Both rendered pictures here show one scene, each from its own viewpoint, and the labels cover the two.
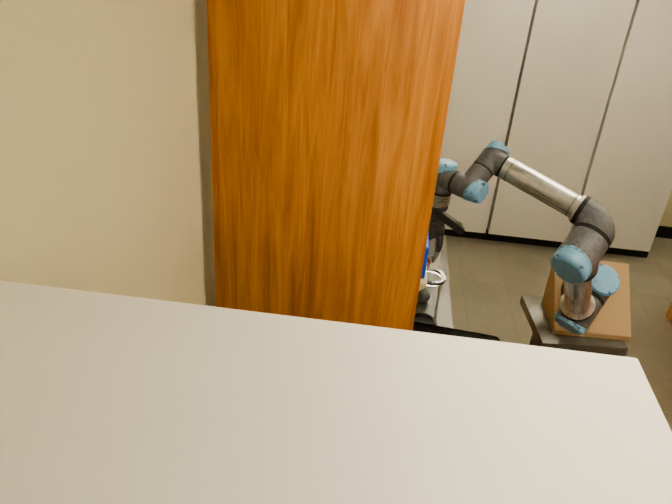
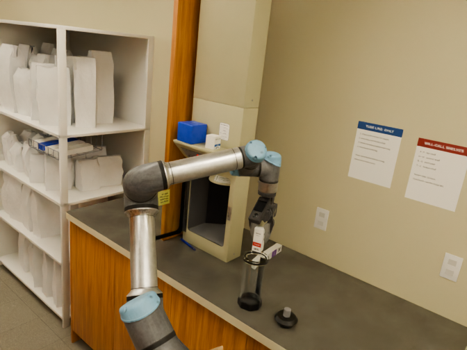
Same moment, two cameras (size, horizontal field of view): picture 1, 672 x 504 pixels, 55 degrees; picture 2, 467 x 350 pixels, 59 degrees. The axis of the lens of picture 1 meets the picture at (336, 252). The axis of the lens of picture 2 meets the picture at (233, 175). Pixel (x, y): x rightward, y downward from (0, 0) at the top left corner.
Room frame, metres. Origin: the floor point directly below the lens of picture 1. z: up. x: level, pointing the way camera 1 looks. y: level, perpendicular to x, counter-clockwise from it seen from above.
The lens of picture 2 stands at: (2.69, -1.65, 1.96)
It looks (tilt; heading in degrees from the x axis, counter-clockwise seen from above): 17 degrees down; 124
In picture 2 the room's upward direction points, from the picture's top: 6 degrees clockwise
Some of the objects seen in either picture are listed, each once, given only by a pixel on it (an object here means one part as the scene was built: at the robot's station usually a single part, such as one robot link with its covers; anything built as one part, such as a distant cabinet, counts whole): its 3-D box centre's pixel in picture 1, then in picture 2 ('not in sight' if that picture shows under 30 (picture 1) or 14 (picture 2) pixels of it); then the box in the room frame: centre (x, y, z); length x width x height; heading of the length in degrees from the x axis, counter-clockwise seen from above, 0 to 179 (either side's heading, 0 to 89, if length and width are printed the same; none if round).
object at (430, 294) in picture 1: (426, 299); (252, 279); (1.95, -0.34, 1.06); 0.11 x 0.11 x 0.21
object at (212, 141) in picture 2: not in sight; (212, 142); (1.55, -0.19, 1.54); 0.05 x 0.05 x 0.06; 4
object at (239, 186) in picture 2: not in sight; (226, 176); (1.52, 0.00, 1.33); 0.32 x 0.25 x 0.77; 176
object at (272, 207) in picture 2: (432, 220); (265, 204); (1.94, -0.32, 1.38); 0.09 x 0.08 x 0.12; 102
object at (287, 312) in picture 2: not in sight; (286, 316); (2.12, -0.35, 0.97); 0.09 x 0.09 x 0.07
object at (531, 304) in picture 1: (570, 323); not in sight; (2.06, -0.94, 0.92); 0.32 x 0.32 x 0.04; 2
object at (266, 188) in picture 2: (439, 198); (267, 185); (1.94, -0.33, 1.46); 0.08 x 0.08 x 0.05
